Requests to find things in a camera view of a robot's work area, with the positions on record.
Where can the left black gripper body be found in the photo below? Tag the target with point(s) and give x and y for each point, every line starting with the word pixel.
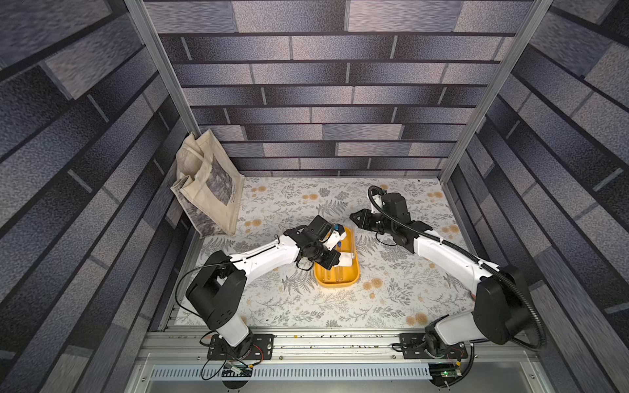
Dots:
pixel 324 255

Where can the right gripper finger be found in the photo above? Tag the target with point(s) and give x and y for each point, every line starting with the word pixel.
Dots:
pixel 359 214
pixel 359 223

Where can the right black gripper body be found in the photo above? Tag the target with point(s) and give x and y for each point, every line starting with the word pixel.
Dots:
pixel 371 221

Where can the white wipe cloth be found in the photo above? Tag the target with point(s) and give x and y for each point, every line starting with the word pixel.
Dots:
pixel 346 260

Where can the yellow plastic tray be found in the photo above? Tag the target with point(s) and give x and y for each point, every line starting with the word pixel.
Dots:
pixel 339 277

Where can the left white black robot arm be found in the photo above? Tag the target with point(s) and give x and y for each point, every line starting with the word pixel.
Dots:
pixel 216 291

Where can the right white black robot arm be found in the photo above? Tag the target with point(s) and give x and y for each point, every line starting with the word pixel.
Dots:
pixel 502 307

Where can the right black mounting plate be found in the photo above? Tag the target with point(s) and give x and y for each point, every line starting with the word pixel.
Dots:
pixel 414 346

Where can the black mounting plate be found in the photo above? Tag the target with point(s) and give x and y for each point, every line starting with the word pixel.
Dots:
pixel 256 347
pixel 414 346

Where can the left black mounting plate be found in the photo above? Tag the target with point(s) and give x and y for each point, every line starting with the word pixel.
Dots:
pixel 256 347

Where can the beige canvas tote bag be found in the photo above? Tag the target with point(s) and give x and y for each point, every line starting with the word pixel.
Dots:
pixel 208 186

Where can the right green circuit board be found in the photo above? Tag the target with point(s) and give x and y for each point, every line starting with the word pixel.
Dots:
pixel 444 374

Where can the green circuit board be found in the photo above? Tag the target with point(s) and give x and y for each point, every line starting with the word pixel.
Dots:
pixel 444 374
pixel 236 369

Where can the left green circuit board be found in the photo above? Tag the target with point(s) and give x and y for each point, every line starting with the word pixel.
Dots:
pixel 236 369

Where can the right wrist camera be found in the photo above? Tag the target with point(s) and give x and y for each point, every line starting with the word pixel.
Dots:
pixel 394 205

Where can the white slotted cable duct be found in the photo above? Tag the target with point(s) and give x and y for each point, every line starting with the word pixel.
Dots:
pixel 296 372

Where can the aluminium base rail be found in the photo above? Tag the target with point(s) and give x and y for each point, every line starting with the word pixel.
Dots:
pixel 180 345

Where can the right aluminium frame post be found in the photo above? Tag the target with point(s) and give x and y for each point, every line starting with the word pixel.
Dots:
pixel 521 40

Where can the aluminium frame post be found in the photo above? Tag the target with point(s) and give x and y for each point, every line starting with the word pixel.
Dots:
pixel 147 31
pixel 521 40

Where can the left aluminium frame post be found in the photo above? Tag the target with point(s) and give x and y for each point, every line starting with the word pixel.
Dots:
pixel 147 31

